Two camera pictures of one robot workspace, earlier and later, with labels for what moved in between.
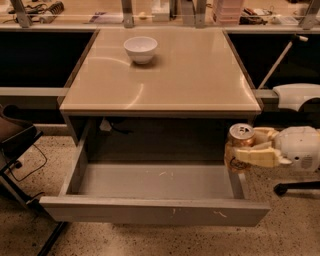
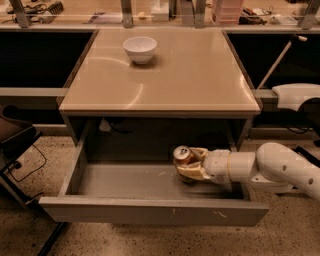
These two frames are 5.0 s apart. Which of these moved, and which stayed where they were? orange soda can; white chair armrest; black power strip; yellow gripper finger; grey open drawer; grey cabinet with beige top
Moved: orange soda can; yellow gripper finger
Stayed: grey open drawer; grey cabinet with beige top; black power strip; white chair armrest
